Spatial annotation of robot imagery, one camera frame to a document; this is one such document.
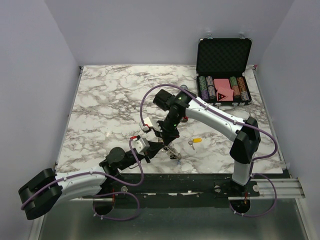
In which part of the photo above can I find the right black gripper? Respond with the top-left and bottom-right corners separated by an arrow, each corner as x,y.
152,113 -> 183,146

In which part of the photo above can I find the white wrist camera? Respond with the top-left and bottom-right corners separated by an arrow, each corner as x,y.
133,137 -> 150,154
139,117 -> 158,133

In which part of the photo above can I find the yellow capped key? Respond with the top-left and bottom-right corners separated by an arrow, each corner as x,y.
188,137 -> 202,150

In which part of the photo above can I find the pink playing cards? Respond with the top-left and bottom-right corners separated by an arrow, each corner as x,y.
213,78 -> 234,102

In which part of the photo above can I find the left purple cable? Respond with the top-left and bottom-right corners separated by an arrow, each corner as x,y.
20,136 -> 146,221

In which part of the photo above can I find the black poker chip case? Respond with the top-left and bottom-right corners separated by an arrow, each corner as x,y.
195,37 -> 252,108

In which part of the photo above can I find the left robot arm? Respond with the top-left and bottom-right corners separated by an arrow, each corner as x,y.
18,137 -> 165,220

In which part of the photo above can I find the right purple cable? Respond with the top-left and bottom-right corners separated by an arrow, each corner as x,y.
139,83 -> 278,218

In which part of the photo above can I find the red glitter microphone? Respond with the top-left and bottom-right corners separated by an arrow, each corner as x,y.
180,84 -> 188,90

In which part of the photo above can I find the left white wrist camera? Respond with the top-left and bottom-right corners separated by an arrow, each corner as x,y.
133,137 -> 150,154

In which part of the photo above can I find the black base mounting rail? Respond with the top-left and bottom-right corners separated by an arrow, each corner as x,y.
92,173 -> 260,214

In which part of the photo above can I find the purple cable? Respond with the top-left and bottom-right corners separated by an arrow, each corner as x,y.
139,83 -> 278,218
20,136 -> 146,221

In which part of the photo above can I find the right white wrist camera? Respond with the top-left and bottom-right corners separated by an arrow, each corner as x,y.
139,117 -> 158,133

